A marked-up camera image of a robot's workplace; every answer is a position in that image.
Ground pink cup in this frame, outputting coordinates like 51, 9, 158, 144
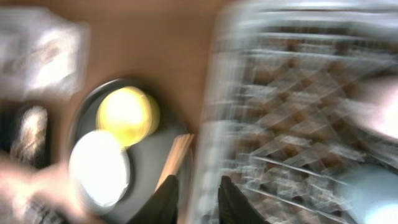
352, 75, 397, 142

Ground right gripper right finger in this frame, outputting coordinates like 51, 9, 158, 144
218, 175, 270, 224

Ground black rectangular tray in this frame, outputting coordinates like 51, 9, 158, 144
1, 103, 51, 169

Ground round black serving tray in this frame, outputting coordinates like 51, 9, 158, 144
70, 77, 188, 223

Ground wooden chopstick left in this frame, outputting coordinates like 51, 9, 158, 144
155, 133, 190, 190

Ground grey plastic dishwasher rack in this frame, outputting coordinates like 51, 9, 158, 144
187, 1, 397, 223

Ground grey round plate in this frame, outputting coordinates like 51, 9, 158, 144
68, 130, 131, 215

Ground clear plastic bin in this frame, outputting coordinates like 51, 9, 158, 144
1, 6, 89, 101

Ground food scraps and rice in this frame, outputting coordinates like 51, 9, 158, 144
10, 106, 48, 166

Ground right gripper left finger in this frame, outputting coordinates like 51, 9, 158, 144
127, 175, 179, 224

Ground blue cup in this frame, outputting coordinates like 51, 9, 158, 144
336, 165, 397, 224

